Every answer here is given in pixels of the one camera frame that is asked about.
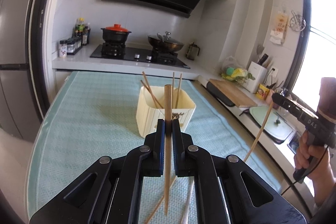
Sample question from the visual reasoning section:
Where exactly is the person right hand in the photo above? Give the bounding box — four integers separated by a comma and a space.
294, 130, 335, 196

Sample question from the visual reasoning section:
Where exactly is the cream ribbed utensil holder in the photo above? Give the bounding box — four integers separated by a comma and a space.
135, 85, 197, 138

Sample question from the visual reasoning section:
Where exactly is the yellow printed cup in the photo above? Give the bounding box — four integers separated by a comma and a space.
256, 84, 270, 100

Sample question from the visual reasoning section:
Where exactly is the wooden cutting board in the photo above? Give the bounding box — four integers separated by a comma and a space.
207, 79, 257, 107

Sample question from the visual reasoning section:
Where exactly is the white knife block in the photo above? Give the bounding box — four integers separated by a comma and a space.
243, 53, 268, 93

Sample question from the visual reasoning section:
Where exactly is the plastic bag with sponges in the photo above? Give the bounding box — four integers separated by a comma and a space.
221, 56, 255, 85

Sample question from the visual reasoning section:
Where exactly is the black gas cooktop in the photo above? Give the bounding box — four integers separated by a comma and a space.
90, 43, 190, 69

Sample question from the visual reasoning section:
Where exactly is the dark glass french press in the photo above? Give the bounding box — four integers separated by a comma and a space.
186, 42, 201, 60

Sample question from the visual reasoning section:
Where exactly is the black wok glass lid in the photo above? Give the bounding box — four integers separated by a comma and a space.
147, 32, 184, 52

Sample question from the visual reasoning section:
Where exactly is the black pot orange lid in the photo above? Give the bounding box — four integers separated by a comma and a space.
101, 24, 131, 44

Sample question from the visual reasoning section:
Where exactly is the grey stainless refrigerator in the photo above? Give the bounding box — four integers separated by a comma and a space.
1, 0, 41, 142

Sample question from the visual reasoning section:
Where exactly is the spice jar rack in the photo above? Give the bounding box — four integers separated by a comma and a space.
67, 37, 81, 55

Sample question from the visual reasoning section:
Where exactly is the white spice shaker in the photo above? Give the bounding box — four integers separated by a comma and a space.
59, 40, 67, 58

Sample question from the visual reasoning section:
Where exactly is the sauce bottles group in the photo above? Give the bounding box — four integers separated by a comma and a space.
73, 18, 91, 46

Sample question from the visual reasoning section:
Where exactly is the wall calendar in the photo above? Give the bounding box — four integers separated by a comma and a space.
270, 11, 289, 45

